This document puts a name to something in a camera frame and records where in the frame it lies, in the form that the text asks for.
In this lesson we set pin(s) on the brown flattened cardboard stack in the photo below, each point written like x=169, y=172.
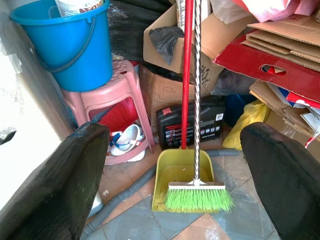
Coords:
x=290, y=35

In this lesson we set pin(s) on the open brown cardboard box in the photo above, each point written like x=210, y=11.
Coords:
x=212, y=37

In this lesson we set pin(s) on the red flattened cardboard sheet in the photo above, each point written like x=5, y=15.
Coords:
x=245, y=62

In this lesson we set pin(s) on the yellow plastic bag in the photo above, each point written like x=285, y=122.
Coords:
x=247, y=122

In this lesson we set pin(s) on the black ribbed sheet roll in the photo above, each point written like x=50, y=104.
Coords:
x=127, y=30

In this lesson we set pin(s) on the printed brown cardboard box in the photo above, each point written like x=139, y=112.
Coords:
x=162, y=92

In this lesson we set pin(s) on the black plastic bag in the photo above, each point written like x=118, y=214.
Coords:
x=165, y=40

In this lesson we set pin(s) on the blue plastic bucket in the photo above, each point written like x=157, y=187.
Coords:
x=75, y=47

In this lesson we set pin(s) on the pink plastic bag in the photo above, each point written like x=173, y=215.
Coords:
x=275, y=7

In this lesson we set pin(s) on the white top-load washing machine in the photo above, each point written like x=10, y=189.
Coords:
x=25, y=112

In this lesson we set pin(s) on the red bristle brush head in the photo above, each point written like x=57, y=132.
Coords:
x=118, y=116

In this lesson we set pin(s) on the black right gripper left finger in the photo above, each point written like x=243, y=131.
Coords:
x=57, y=185

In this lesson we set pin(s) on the clear plastic bag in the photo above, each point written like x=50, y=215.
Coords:
x=225, y=10

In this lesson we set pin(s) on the crumpled brown cardboard pieces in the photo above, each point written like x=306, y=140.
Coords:
x=282, y=107

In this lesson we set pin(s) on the dark blue box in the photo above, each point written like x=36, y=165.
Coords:
x=235, y=107

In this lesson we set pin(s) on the black plastic tool case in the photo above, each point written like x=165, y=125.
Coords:
x=172, y=130

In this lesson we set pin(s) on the white sports shoe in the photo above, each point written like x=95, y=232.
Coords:
x=127, y=140

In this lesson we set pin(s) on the pink plastic stool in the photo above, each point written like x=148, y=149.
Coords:
x=117, y=90

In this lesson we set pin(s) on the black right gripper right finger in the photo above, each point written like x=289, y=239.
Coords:
x=287, y=185

